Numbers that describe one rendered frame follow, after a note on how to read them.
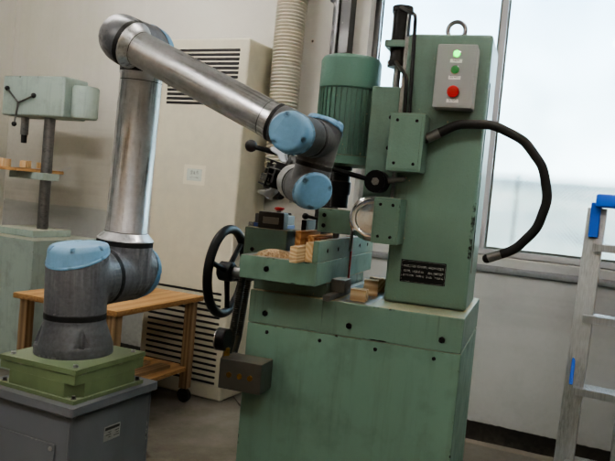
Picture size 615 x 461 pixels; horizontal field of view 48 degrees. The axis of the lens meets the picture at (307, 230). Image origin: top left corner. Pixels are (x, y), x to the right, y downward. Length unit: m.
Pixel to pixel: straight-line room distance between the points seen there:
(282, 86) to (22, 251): 1.60
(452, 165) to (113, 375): 1.01
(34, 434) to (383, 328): 0.87
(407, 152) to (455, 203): 0.19
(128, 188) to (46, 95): 2.23
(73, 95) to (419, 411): 2.73
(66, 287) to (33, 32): 3.28
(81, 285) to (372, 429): 0.81
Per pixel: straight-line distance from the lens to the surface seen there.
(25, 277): 3.90
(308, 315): 1.84
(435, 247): 1.86
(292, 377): 1.89
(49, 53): 4.74
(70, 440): 1.71
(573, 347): 2.56
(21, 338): 3.33
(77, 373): 1.67
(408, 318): 1.78
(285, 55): 3.50
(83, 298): 1.75
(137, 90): 1.88
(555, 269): 3.22
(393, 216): 1.78
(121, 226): 1.88
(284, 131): 1.49
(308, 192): 1.61
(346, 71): 1.97
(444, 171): 1.86
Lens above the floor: 1.07
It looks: 3 degrees down
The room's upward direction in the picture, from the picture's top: 5 degrees clockwise
